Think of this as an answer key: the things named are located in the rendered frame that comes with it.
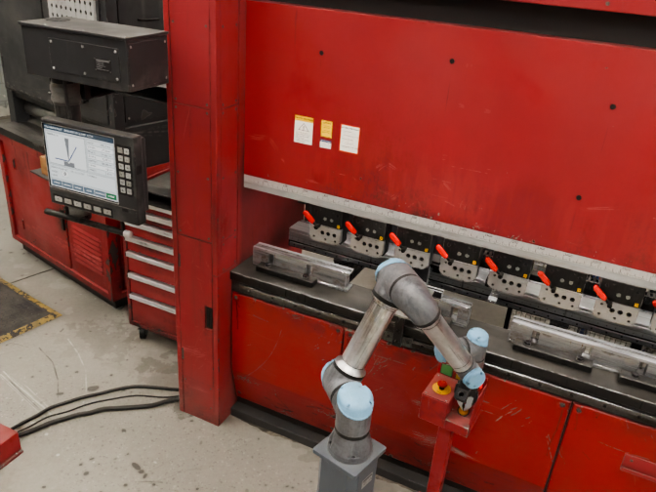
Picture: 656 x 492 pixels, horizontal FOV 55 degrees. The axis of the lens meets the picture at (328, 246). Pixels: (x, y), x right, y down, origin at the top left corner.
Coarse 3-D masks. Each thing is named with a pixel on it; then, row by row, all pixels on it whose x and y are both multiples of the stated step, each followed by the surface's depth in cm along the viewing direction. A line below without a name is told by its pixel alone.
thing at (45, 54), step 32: (32, 32) 233; (64, 32) 227; (96, 32) 222; (128, 32) 227; (160, 32) 233; (32, 64) 239; (64, 64) 232; (96, 64) 226; (128, 64) 222; (160, 64) 237; (64, 96) 249
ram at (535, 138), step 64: (256, 0) 251; (256, 64) 259; (320, 64) 247; (384, 64) 236; (448, 64) 225; (512, 64) 216; (576, 64) 207; (640, 64) 199; (256, 128) 271; (320, 128) 257; (384, 128) 245; (448, 128) 234; (512, 128) 224; (576, 128) 214; (640, 128) 206; (320, 192) 269; (384, 192) 255; (448, 192) 243; (512, 192) 232; (576, 192) 222; (640, 192) 213; (640, 256) 221
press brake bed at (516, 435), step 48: (240, 288) 295; (240, 336) 306; (288, 336) 293; (336, 336) 280; (384, 336) 269; (240, 384) 322; (288, 384) 304; (384, 384) 278; (528, 384) 247; (288, 432) 318; (384, 432) 290; (432, 432) 277; (480, 432) 265; (528, 432) 255; (576, 432) 245; (624, 432) 237; (480, 480) 278; (528, 480) 264; (576, 480) 254; (624, 480) 244
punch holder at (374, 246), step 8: (352, 224) 267; (360, 224) 266; (368, 224) 264; (376, 224) 263; (384, 224) 261; (360, 232) 267; (368, 232) 265; (376, 232) 264; (384, 232) 262; (352, 240) 270; (360, 240) 268; (368, 240) 266; (376, 240) 265; (384, 240) 264; (352, 248) 271; (360, 248) 270; (368, 248) 268; (376, 248) 267; (384, 248) 266; (376, 256) 268
